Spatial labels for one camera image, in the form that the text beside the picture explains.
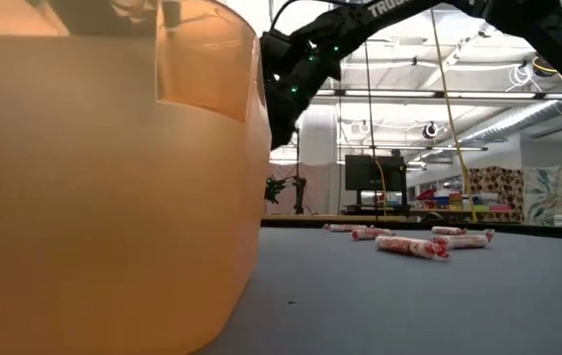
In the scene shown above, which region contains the silver ceiling duct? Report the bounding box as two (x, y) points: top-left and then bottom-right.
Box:
(451, 83), (562, 149)

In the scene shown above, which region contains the thin yellow cable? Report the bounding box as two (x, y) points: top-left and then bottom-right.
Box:
(373, 158), (389, 217)

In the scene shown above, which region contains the long ceiling light bar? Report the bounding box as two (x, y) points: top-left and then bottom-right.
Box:
(310, 87), (562, 103)
(337, 144), (489, 153)

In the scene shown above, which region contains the long work table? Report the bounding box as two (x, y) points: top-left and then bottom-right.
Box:
(406, 206), (523, 217)

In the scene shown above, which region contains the floral print cloth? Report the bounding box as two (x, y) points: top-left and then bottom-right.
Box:
(522, 166), (562, 224)

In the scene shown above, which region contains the white coiled cable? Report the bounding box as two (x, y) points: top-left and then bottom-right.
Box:
(507, 63), (537, 94)

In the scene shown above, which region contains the white round column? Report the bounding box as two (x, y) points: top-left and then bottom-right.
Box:
(300, 104), (337, 167)

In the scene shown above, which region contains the black ceiling cable reel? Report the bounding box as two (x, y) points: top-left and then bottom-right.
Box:
(529, 53), (562, 80)

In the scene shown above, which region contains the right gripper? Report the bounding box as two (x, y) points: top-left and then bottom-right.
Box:
(259, 29), (334, 151)

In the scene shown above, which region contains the pink hanging cloth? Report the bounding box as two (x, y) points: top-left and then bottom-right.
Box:
(266, 162), (334, 216)

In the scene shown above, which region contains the orange plastic bin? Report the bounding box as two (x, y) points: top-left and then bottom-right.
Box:
(0, 0), (272, 355)

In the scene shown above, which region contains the black monitor stand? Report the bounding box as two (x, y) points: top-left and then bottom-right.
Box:
(342, 190), (410, 217)

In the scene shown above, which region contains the Smarties candy roll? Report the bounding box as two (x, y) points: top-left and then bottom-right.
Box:
(431, 226), (468, 237)
(350, 228), (396, 242)
(374, 235), (451, 261)
(431, 229), (497, 251)
(322, 224), (367, 233)

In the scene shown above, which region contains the brown dotted cloth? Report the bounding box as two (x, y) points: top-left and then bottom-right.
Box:
(465, 166), (527, 223)

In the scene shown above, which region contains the black hanging cable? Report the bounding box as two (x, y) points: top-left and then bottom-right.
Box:
(337, 81), (344, 216)
(362, 38), (380, 222)

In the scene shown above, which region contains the black monitor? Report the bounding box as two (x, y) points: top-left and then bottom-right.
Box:
(343, 155), (408, 193)

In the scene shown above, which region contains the yellow hanging cable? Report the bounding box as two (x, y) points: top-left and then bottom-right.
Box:
(428, 9), (479, 224)

